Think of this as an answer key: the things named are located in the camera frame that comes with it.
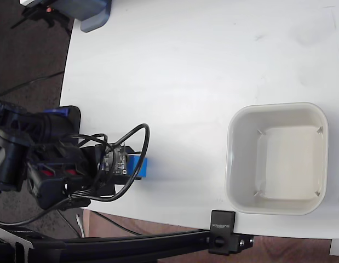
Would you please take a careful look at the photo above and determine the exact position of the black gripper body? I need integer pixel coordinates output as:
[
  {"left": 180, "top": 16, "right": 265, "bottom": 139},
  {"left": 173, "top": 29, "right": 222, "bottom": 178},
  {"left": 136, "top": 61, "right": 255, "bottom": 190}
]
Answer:
[{"left": 81, "top": 144, "right": 135, "bottom": 197}]

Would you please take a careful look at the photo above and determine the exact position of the blue cube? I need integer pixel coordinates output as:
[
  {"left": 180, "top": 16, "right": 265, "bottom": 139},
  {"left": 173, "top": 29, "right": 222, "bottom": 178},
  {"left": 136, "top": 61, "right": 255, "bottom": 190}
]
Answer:
[{"left": 126, "top": 155, "right": 149, "bottom": 179}]

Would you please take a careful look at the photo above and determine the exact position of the black six-joint robot arm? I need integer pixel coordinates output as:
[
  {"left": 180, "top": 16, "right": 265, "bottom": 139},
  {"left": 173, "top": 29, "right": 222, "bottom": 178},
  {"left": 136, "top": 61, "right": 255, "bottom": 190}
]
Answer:
[{"left": 0, "top": 100, "right": 115, "bottom": 211}]

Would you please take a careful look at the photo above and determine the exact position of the white square plastic bin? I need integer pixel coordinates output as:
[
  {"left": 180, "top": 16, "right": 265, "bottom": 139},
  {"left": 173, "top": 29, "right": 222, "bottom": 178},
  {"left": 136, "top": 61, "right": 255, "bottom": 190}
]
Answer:
[{"left": 224, "top": 101, "right": 330, "bottom": 216}]

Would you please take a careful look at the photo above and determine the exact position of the blue table clamp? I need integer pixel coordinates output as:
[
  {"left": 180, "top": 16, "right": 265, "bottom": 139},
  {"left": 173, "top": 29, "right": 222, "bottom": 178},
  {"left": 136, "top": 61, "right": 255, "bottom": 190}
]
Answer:
[{"left": 43, "top": 107, "right": 70, "bottom": 118}]

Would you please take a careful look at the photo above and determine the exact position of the blue-gray plastic stand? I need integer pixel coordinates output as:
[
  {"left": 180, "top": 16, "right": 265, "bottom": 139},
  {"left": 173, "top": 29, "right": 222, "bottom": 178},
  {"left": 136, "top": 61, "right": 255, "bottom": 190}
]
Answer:
[{"left": 53, "top": 0, "right": 113, "bottom": 33}]

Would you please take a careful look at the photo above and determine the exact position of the black tripod with orange dot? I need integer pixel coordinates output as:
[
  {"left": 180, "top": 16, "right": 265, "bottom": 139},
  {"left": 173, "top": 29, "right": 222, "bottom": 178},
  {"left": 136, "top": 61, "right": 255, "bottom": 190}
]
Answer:
[{"left": 10, "top": 4, "right": 74, "bottom": 36}]

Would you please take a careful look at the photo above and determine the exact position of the white device edge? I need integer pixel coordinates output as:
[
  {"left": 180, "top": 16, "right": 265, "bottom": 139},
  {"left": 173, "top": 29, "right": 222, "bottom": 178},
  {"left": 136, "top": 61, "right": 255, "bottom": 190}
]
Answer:
[{"left": 19, "top": 0, "right": 49, "bottom": 7}]

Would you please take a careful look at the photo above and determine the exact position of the white paper sheet corner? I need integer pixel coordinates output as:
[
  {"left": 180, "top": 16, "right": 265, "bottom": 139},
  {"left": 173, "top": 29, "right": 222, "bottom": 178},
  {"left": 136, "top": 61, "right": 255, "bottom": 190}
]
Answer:
[{"left": 329, "top": 238, "right": 339, "bottom": 257}]

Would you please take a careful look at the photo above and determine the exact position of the gripper camera circuit board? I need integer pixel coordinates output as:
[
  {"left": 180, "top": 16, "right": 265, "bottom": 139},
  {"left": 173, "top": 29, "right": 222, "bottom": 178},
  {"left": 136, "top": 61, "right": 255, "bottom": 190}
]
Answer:
[{"left": 97, "top": 146, "right": 129, "bottom": 176}]

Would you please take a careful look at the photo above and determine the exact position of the black flat motor cable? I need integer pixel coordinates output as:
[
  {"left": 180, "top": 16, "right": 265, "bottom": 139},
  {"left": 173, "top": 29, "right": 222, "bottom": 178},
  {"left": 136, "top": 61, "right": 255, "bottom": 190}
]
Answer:
[{"left": 67, "top": 132, "right": 109, "bottom": 150}]

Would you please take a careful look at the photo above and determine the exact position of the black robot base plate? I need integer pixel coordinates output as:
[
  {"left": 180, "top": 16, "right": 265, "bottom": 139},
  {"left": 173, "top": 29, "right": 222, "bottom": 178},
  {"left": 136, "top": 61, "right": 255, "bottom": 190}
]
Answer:
[{"left": 58, "top": 105, "right": 83, "bottom": 143}]

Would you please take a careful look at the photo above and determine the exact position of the black cable under table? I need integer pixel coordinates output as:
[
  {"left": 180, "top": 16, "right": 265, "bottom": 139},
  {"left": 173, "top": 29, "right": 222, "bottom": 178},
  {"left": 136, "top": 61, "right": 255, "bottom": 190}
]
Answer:
[{"left": 56, "top": 209, "right": 144, "bottom": 238}]

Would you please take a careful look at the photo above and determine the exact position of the black aluminium rail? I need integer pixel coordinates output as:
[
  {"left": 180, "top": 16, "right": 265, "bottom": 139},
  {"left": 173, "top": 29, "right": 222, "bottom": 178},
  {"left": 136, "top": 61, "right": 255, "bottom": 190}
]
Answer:
[{"left": 0, "top": 225, "right": 214, "bottom": 263}]

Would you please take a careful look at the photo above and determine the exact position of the thin dark floor cable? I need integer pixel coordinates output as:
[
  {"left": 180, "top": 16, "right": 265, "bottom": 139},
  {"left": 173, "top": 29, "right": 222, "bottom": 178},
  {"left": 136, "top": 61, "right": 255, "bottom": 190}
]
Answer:
[{"left": 0, "top": 71, "right": 65, "bottom": 98}]

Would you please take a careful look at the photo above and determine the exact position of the black rail clamp bracket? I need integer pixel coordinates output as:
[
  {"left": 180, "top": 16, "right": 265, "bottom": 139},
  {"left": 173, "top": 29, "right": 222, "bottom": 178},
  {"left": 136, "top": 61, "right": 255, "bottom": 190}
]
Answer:
[{"left": 208, "top": 210, "right": 255, "bottom": 256}]

